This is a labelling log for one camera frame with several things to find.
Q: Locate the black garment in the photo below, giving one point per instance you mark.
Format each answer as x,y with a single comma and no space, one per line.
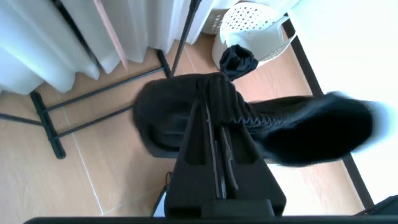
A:
237,62

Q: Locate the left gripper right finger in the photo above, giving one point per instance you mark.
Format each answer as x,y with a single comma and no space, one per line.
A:
252,177

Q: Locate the black clothes rack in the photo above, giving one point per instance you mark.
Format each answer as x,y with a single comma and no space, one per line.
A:
46,121

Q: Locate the pink clothes hanger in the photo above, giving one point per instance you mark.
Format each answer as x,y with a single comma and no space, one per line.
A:
112,34

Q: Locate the white laundry basket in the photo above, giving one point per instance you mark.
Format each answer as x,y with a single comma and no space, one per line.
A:
248,34

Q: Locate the black shorts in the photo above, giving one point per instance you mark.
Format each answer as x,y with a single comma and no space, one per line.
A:
174,105

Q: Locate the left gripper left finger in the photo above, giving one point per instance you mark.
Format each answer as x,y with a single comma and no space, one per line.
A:
192,174

